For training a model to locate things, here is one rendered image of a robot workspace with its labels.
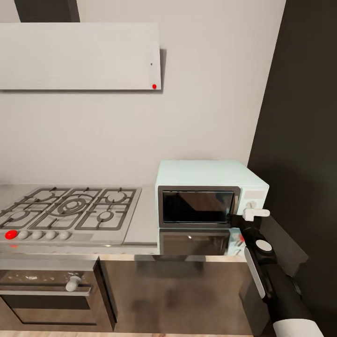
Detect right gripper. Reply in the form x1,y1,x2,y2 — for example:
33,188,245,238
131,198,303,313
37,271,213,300
226,210,262,235

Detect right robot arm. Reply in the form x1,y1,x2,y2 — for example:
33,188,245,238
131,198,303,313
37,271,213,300
226,208,324,337

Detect microwave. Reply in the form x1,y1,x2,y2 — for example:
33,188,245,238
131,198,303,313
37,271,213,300
155,160,269,228

